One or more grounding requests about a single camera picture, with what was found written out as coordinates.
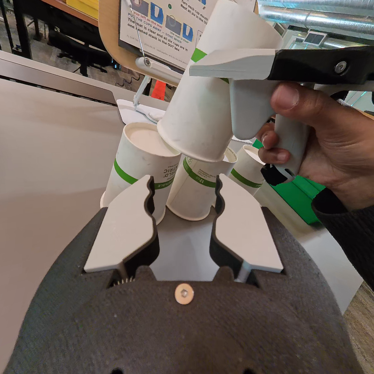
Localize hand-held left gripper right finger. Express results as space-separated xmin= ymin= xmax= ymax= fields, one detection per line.
xmin=209 ymin=174 xmax=284 ymax=284

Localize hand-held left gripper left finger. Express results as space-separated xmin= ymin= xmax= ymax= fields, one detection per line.
xmin=83 ymin=175 xmax=161 ymax=279

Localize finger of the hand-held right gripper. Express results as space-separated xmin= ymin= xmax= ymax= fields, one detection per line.
xmin=189 ymin=49 xmax=276 ymax=81

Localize green plastic bin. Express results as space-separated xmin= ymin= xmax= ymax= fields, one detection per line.
xmin=253 ymin=139 xmax=326 ymax=225

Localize white paper cup green band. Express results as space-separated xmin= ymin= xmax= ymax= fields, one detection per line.
xmin=166 ymin=153 xmax=238 ymax=221
xmin=101 ymin=122 xmax=182 ymax=225
xmin=228 ymin=145 xmax=266 ymax=197
xmin=157 ymin=0 xmax=283 ymax=162

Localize person's right forearm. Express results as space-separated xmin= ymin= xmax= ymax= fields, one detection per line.
xmin=311 ymin=188 xmax=374 ymax=288

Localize grey desk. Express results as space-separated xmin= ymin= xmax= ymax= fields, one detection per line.
xmin=0 ymin=77 xmax=364 ymax=374

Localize person's right hand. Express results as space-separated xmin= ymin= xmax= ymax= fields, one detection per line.
xmin=257 ymin=82 xmax=374 ymax=211

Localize orange traffic cone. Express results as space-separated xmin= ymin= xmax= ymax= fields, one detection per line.
xmin=151 ymin=80 xmax=167 ymax=101

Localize printed instruction sheet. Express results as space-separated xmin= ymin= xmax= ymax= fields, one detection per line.
xmin=118 ymin=0 xmax=215 ymax=71

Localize yellow plastic bin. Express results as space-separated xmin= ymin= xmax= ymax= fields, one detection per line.
xmin=66 ymin=0 xmax=99 ymax=19

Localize black office chair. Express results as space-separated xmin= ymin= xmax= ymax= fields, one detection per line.
xmin=48 ymin=26 xmax=117 ymax=77

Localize wooden table black legs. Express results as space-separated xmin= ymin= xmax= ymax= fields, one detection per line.
xmin=0 ymin=0 xmax=100 ymax=59

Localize silver ventilation duct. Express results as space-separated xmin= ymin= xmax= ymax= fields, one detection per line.
xmin=258 ymin=0 xmax=374 ymax=49

